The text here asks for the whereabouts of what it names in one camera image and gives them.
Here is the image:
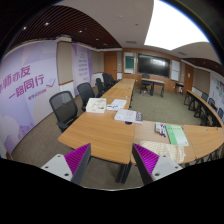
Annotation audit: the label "right curved wooden table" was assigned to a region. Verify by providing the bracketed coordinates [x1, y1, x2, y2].
[185, 90, 224, 127]

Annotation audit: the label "black chair at desk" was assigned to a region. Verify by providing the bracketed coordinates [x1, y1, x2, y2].
[140, 74, 152, 94]

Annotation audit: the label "black mesh office chair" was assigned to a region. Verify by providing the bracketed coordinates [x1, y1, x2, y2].
[49, 91, 78, 132]

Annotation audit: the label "long wooden conference table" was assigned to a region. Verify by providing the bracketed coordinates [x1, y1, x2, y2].
[57, 78, 224, 185]

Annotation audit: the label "white ceiling light panel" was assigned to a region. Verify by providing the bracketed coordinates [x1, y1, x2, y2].
[145, 0, 209, 51]

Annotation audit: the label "far black office chair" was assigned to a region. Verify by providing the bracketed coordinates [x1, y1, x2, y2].
[102, 73, 113, 90]

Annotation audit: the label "beige knitted towel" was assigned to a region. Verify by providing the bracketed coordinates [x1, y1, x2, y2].
[140, 141, 185, 164]

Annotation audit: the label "marker pens pack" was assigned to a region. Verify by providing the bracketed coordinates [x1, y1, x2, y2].
[155, 122, 166, 136]

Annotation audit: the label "purple wall banner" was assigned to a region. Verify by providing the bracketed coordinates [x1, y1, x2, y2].
[0, 40, 59, 154]

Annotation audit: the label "white open book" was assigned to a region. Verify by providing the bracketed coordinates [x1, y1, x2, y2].
[114, 109, 143, 124]

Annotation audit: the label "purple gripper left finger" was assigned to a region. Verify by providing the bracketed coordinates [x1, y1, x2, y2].
[42, 143, 91, 185]

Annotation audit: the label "white papers on table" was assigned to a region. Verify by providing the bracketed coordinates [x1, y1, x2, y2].
[106, 99, 126, 111]

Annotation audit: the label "wooden desk near screen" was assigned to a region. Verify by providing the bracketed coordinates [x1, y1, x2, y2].
[149, 79, 165, 98]

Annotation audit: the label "white box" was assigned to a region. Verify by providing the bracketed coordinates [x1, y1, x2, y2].
[86, 98, 106, 113]

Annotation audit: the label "green paper sheet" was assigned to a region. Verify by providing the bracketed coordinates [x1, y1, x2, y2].
[166, 125, 188, 146]

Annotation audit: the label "wooden door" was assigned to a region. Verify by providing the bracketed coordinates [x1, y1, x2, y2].
[104, 52, 117, 80]

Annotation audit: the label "large black wall screen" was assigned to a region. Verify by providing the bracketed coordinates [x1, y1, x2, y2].
[138, 54, 170, 78]

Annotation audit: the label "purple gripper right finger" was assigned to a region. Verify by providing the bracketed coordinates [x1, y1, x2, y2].
[132, 144, 182, 185]

